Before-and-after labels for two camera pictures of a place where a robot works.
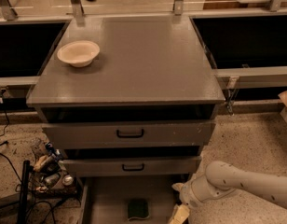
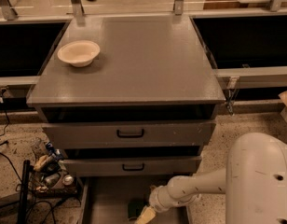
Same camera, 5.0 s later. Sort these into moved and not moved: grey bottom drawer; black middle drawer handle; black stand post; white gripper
Moved: white gripper
Not moved: black middle drawer handle; grey bottom drawer; black stand post
